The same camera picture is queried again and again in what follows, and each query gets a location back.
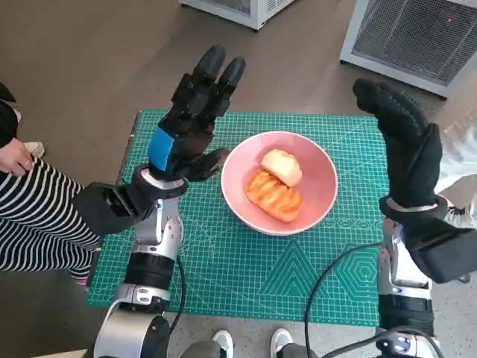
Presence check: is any person's hand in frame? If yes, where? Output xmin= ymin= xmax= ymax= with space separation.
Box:
xmin=0 ymin=136 xmax=35 ymax=176

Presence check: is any pink bowl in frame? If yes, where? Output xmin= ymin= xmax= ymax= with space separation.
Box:
xmin=221 ymin=131 xmax=339 ymax=236

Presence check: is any right black gloved robot hand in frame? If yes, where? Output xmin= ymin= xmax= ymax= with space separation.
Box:
xmin=353 ymin=78 xmax=447 ymax=210

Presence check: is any left bare black robot hand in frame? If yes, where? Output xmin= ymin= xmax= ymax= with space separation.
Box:
xmin=147 ymin=44 xmax=247 ymax=183

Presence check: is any person's white shoe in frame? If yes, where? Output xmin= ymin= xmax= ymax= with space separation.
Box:
xmin=24 ymin=141 xmax=45 ymax=158
xmin=212 ymin=330 xmax=235 ymax=358
xmin=271 ymin=327 xmax=294 ymax=358

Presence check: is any person's grey leg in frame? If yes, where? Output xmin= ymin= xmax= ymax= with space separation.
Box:
xmin=180 ymin=340 xmax=221 ymax=358
xmin=277 ymin=342 xmax=314 ymax=358

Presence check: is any long striped toy bread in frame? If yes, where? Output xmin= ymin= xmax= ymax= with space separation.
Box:
xmin=244 ymin=168 xmax=305 ymax=224

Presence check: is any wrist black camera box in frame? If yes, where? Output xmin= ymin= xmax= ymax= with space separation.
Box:
xmin=404 ymin=214 xmax=477 ymax=284
xmin=72 ymin=181 xmax=150 ymax=236

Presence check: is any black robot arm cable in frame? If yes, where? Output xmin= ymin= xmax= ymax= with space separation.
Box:
xmin=169 ymin=257 xmax=186 ymax=333
xmin=303 ymin=242 xmax=440 ymax=358

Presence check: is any person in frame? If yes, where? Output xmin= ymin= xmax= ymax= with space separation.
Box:
xmin=434 ymin=119 xmax=477 ymax=228
xmin=0 ymin=81 xmax=104 ymax=286

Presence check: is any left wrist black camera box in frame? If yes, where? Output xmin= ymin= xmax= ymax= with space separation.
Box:
xmin=72 ymin=181 xmax=150 ymax=236

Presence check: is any round toy bread bun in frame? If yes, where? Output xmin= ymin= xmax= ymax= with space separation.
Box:
xmin=259 ymin=148 xmax=303 ymax=189

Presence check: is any white mesh cabinet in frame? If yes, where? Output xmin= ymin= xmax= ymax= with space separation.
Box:
xmin=339 ymin=0 xmax=477 ymax=100
xmin=178 ymin=0 xmax=297 ymax=31

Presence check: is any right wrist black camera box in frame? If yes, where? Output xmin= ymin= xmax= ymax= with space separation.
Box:
xmin=404 ymin=214 xmax=477 ymax=284

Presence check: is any green cutting mat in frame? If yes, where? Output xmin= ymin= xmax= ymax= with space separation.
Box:
xmin=86 ymin=108 xmax=391 ymax=328

